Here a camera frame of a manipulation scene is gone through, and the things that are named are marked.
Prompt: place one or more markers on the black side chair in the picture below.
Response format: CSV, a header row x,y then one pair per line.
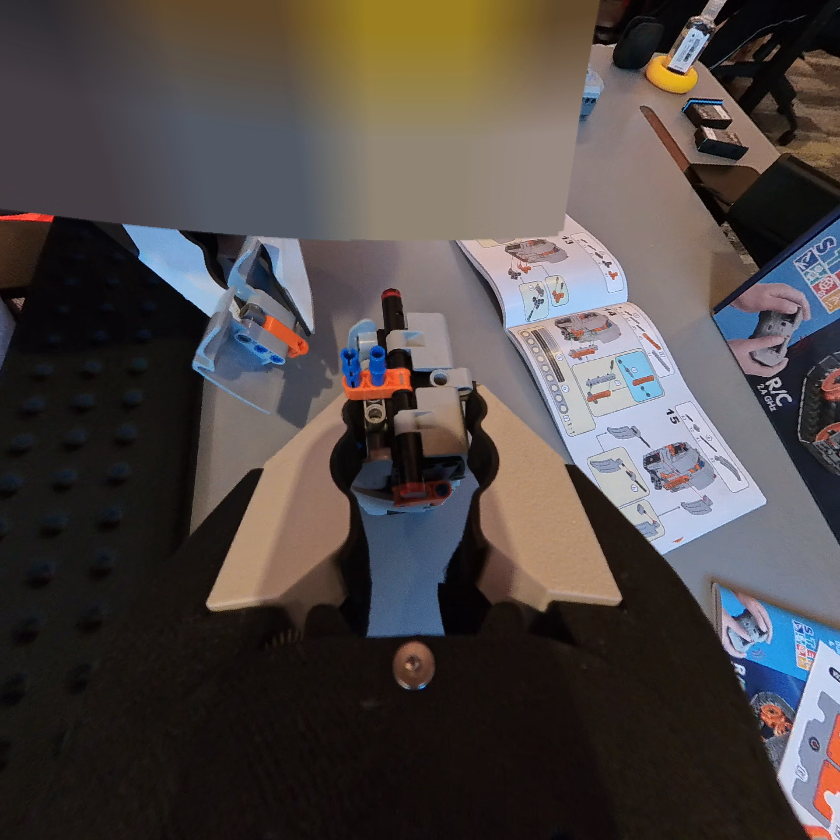
x,y
781,203

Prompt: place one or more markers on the grey battery block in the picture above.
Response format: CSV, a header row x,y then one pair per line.
x,y
590,92

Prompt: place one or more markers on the small blue booklet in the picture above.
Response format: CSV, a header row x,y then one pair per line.
x,y
761,649

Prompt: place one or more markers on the brown wooden stick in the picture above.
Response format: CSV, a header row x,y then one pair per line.
x,y
663,141

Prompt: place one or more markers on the grey desk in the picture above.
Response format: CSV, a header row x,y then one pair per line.
x,y
623,184

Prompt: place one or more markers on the open instruction booklet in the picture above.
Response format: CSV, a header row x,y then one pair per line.
x,y
623,407

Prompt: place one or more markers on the small black box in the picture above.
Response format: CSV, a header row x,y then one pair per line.
x,y
722,143
707,115

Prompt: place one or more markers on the yellow tape roll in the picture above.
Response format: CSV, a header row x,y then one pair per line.
x,y
656,79

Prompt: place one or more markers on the black round pouch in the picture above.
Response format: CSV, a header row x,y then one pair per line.
x,y
636,43

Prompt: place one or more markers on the grey panel piece orange connector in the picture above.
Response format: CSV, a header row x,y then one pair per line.
x,y
236,354

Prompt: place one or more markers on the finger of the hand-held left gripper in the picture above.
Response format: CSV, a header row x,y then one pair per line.
x,y
289,275
170,256

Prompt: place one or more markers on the grey building block robot model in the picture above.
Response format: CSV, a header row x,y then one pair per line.
x,y
426,420

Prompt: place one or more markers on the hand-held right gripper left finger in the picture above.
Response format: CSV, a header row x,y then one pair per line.
x,y
282,525

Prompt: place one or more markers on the blue robot kit box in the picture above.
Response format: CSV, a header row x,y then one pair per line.
x,y
787,367

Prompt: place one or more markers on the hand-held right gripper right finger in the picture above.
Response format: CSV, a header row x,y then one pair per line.
x,y
544,525

